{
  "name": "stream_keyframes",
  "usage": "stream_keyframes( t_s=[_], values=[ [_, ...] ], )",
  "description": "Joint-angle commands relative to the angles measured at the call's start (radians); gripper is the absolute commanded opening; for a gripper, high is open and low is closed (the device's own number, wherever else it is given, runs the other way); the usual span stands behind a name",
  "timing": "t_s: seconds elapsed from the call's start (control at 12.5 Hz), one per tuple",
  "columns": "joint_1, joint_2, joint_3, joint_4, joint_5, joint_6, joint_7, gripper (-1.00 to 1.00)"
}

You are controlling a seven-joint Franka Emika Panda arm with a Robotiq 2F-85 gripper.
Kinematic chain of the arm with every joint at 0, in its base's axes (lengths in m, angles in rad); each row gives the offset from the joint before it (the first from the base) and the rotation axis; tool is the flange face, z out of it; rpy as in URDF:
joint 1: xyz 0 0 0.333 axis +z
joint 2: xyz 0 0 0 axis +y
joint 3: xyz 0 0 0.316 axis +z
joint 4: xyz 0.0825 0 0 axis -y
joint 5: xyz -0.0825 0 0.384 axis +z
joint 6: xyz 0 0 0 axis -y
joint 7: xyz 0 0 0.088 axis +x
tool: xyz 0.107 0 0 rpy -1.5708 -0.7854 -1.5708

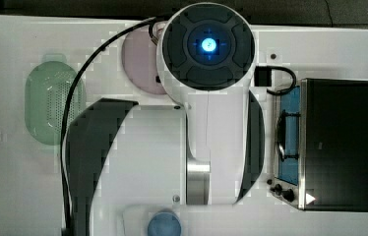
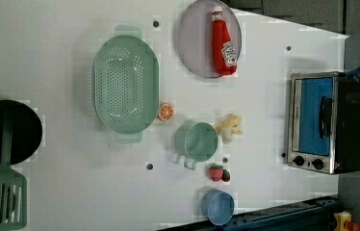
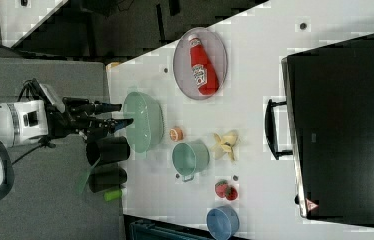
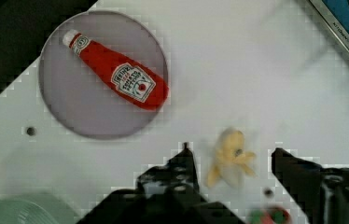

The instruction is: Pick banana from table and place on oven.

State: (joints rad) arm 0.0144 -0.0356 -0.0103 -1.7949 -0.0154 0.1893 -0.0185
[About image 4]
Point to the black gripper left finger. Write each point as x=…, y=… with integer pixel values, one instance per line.
x=165, y=194

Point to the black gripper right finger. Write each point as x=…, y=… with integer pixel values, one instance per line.
x=321, y=193

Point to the yellow plush banana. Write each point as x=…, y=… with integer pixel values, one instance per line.
x=231, y=162

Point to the red green plush toy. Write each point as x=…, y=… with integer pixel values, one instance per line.
x=269, y=215

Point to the red plush ketchup bottle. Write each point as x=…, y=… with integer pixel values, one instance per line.
x=126, y=77

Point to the grey round plate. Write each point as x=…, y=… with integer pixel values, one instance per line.
x=77, y=97

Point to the green plastic colander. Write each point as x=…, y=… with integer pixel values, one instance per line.
x=36, y=208

